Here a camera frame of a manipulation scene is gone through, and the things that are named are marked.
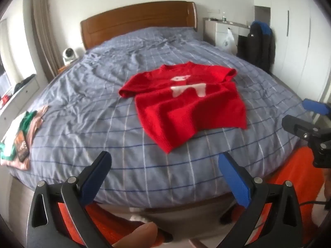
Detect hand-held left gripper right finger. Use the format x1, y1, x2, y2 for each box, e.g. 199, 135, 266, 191
218, 152, 303, 248

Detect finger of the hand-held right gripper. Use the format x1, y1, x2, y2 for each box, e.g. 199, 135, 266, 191
302, 99, 331, 116
281, 115, 331, 145

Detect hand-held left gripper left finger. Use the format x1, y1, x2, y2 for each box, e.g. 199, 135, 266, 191
26, 151, 113, 248

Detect red t-shirt white print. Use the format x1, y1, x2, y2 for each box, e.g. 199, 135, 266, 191
118, 61, 247, 154

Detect person's right forearm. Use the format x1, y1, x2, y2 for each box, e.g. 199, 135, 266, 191
323, 169, 331, 198

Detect dark clothes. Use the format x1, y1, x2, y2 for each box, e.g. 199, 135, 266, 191
12, 74, 37, 93

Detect person's left hand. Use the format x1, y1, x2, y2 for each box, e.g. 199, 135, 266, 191
111, 222, 159, 248

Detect orange pants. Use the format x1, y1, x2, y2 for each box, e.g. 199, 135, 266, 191
55, 146, 327, 248

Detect grey checked bed cover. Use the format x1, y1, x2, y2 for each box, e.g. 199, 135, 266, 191
8, 26, 311, 208

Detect pink cloth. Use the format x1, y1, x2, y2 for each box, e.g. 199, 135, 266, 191
0, 105, 49, 171

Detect black jacket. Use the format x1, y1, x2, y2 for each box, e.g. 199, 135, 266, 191
236, 27, 276, 73

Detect green cloth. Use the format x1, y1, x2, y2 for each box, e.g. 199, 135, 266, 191
0, 111, 38, 161

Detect blue jacket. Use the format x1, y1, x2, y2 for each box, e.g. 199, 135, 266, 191
251, 21, 272, 36

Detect white plastic bag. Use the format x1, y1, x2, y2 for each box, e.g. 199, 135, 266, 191
222, 28, 235, 52

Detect white window bench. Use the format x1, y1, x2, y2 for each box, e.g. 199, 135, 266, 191
0, 74, 40, 145

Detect white desk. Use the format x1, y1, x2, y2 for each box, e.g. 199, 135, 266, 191
203, 18, 252, 55

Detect white round fan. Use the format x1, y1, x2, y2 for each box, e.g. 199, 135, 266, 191
62, 48, 79, 66

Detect beige curtain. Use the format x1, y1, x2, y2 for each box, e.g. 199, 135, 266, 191
31, 0, 61, 78

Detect wooden bed headboard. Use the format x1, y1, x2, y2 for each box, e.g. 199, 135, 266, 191
80, 1, 198, 51

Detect black cable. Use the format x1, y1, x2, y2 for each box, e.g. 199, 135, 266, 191
297, 200, 327, 207

